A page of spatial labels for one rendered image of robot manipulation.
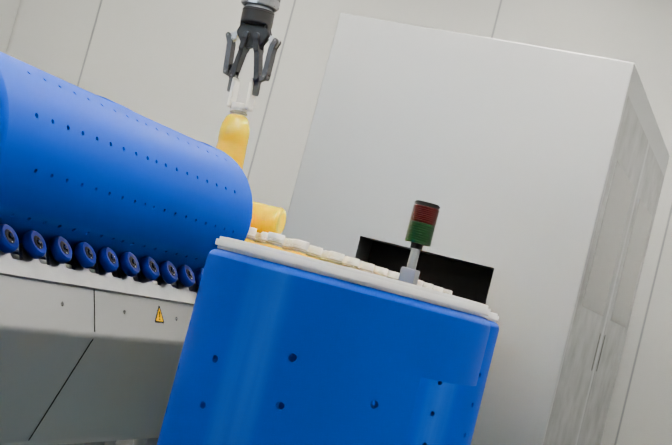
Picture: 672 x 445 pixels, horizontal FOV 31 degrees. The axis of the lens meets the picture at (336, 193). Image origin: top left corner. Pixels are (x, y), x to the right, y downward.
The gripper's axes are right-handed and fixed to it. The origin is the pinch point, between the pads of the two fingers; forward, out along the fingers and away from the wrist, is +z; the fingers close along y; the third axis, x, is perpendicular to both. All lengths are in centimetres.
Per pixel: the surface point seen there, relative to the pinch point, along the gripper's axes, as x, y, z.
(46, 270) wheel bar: -86, 14, 44
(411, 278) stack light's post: 22, 41, 34
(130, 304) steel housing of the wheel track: -59, 15, 48
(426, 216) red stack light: 21, 42, 19
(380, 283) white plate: -148, 87, 35
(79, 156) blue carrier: -89, 17, 25
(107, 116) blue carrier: -78, 14, 17
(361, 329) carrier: -149, 86, 39
